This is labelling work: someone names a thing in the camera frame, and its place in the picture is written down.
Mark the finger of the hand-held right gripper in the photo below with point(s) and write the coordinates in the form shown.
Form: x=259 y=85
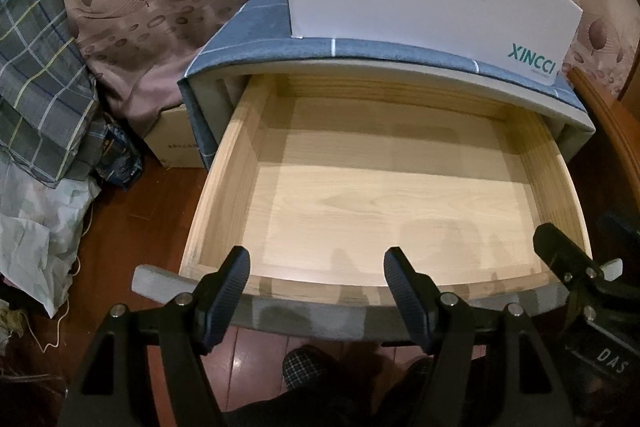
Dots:
x=560 y=247

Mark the checked slipper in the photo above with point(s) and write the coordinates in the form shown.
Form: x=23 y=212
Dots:
x=417 y=369
x=305 y=364

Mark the cardboard box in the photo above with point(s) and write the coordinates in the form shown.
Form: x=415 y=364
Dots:
x=172 y=139

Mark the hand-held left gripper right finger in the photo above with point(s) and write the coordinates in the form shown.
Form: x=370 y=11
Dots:
x=405 y=302

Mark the brown wooden furniture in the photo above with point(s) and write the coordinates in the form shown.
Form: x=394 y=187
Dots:
x=610 y=127

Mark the wooden drawer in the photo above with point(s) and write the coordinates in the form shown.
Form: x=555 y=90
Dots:
x=375 y=207

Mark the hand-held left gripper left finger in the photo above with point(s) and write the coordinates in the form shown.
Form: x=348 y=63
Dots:
x=227 y=297

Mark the grey plaid cloth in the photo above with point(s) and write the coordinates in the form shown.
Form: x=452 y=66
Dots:
x=40 y=82

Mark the blue checked cloth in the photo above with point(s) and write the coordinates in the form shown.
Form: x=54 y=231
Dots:
x=250 y=32

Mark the person's dark trouser leg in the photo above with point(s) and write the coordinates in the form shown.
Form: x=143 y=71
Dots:
x=300 y=407

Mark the dark blue patterned bag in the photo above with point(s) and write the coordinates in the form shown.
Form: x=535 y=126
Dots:
x=117 y=157

